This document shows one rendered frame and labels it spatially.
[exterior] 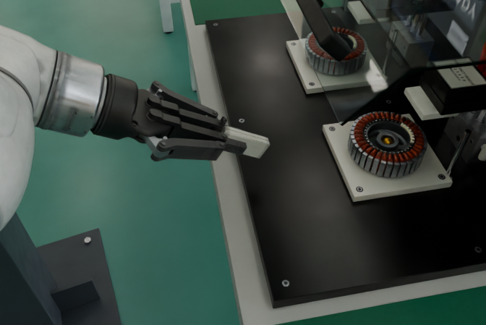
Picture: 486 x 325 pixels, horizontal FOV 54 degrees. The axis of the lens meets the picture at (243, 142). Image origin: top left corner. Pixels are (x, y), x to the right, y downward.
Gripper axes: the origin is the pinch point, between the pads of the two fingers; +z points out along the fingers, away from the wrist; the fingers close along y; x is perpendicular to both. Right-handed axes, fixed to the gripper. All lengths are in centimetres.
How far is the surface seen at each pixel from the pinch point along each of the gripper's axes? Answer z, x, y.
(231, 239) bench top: 1.8, -10.0, 9.1
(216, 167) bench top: 1.8, -10.0, -4.5
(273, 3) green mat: 19, 0, -51
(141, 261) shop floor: 20, -86, -36
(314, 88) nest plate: 16.9, 2.4, -16.7
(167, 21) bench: 33, -71, -160
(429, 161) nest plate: 27.3, 8.6, 3.2
